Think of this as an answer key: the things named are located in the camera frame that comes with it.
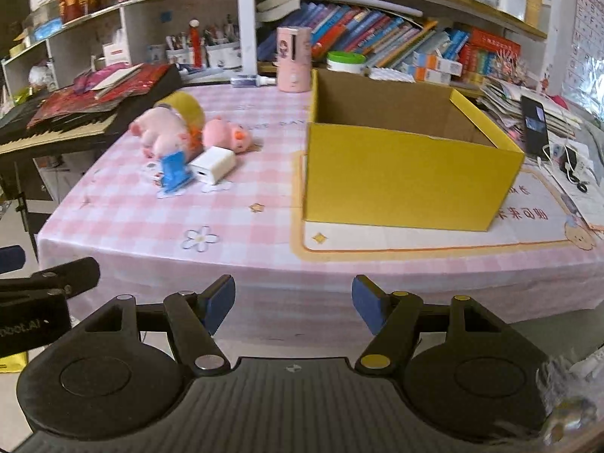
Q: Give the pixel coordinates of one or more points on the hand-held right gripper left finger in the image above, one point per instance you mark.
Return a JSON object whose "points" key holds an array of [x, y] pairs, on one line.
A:
{"points": [[220, 304]]}

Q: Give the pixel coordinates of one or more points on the pink checkered tablecloth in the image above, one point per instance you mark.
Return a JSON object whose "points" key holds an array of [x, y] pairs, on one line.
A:
{"points": [[141, 226]]}

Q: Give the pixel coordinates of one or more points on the pink desktop appliance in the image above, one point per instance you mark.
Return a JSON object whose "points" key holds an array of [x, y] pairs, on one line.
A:
{"points": [[292, 56]]}

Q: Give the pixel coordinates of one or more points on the white jar green lid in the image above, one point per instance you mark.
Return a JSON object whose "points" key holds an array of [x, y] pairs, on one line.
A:
{"points": [[347, 62]]}

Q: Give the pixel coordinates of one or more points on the black electronic keyboard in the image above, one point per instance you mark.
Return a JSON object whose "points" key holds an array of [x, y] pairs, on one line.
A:
{"points": [[56, 139]]}

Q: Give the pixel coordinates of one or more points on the blue sticker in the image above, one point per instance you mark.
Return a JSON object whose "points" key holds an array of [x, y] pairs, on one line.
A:
{"points": [[166, 16]]}

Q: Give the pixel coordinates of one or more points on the white shelf unit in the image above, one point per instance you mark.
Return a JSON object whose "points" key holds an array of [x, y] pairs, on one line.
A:
{"points": [[141, 19]]}

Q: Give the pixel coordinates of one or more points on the large white pen holder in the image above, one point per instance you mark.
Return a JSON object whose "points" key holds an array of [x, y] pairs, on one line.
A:
{"points": [[224, 55]]}

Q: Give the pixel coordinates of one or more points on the stack of magazines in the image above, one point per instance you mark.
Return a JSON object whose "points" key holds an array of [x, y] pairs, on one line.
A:
{"points": [[505, 108]]}

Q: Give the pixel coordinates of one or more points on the yellow cardboard box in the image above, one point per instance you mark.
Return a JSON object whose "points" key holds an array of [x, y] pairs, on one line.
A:
{"points": [[401, 174]]}

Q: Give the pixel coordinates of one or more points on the red boxed book set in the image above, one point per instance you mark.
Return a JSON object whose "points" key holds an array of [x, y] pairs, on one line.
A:
{"points": [[490, 54]]}

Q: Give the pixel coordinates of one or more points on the cream desk mat orange border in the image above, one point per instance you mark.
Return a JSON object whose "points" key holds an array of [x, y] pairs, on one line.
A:
{"points": [[424, 241]]}

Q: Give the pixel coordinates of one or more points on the yellow tape roll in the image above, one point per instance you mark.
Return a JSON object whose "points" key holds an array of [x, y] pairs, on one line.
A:
{"points": [[188, 104]]}

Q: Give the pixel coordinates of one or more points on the light grey flat board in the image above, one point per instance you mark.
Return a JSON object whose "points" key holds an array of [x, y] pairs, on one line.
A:
{"points": [[368, 4]]}

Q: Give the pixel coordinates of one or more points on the purple plastic bag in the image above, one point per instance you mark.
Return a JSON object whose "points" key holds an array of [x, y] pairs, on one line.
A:
{"points": [[92, 80]]}

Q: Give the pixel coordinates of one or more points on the small white pen holder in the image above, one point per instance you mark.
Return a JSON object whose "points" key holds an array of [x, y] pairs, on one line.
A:
{"points": [[178, 56]]}

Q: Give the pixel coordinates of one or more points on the small blue packet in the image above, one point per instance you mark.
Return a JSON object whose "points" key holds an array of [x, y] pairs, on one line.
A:
{"points": [[156, 53]]}

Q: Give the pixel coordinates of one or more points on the red plastic bags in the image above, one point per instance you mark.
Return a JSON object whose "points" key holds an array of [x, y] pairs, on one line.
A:
{"points": [[137, 85]]}

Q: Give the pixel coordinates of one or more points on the white plastic bag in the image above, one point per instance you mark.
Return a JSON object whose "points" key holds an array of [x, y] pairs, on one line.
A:
{"points": [[37, 75]]}

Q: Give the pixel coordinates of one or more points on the small glass jar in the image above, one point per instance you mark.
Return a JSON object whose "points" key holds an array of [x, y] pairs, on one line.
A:
{"points": [[97, 63]]}

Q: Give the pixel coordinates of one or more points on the blue glue tube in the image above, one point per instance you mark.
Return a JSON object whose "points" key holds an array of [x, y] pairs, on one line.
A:
{"points": [[250, 81]]}

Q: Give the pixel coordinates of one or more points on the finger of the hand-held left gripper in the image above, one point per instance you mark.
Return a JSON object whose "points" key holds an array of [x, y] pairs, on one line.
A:
{"points": [[10, 258], [52, 277]]}

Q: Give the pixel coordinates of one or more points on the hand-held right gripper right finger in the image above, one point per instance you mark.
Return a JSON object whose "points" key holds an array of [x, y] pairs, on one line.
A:
{"points": [[370, 309]]}

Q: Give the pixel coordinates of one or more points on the black smartphone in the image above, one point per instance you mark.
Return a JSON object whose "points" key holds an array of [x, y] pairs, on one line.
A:
{"points": [[534, 127]]}

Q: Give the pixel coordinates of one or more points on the white booklet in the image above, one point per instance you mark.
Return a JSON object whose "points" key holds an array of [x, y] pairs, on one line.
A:
{"points": [[115, 78]]}

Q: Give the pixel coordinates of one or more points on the row of colourful books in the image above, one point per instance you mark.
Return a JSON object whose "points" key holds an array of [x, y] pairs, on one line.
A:
{"points": [[358, 28]]}

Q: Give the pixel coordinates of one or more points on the white charger block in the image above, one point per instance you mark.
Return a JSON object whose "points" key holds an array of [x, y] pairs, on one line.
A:
{"points": [[212, 163]]}

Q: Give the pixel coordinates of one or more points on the pile of small white boxes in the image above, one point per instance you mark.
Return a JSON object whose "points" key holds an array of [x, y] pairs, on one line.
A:
{"points": [[434, 67]]}

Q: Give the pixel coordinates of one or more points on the light pink plush pig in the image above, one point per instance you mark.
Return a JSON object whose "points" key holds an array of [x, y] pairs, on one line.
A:
{"points": [[160, 127]]}

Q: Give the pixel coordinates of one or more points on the small pink plush toy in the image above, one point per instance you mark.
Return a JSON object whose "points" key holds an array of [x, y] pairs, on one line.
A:
{"points": [[222, 134]]}

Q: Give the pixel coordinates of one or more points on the black keyboard stand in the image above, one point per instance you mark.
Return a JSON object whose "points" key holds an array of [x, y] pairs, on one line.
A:
{"points": [[21, 198]]}

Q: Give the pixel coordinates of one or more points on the wall poster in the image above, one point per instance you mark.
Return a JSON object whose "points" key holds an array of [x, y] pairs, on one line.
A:
{"points": [[585, 47]]}

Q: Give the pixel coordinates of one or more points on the white paper bag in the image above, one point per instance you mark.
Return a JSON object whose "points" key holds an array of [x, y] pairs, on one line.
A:
{"points": [[115, 54]]}

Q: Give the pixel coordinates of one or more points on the round tin blue band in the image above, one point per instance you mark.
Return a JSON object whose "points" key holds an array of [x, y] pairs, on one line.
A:
{"points": [[45, 26]]}

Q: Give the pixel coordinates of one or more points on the wooden book shelf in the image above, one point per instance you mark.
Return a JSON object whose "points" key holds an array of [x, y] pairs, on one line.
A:
{"points": [[495, 16]]}

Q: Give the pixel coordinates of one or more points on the bunch of pens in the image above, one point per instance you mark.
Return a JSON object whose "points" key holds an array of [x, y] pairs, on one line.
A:
{"points": [[217, 33]]}

